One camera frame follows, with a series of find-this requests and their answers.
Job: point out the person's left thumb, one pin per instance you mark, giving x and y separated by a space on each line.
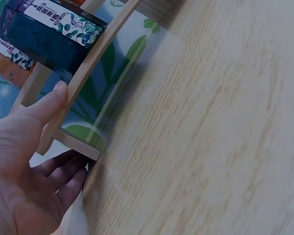
47 105

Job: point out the person's left hand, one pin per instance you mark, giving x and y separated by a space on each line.
17 176

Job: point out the white floral label box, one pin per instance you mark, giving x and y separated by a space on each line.
18 57

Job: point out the person's left fingers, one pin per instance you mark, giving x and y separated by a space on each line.
63 173

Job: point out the orange brown box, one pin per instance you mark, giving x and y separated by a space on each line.
7 71

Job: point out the light wooden rack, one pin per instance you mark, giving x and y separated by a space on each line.
88 68

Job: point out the dark box with floral label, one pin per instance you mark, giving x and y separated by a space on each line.
44 41

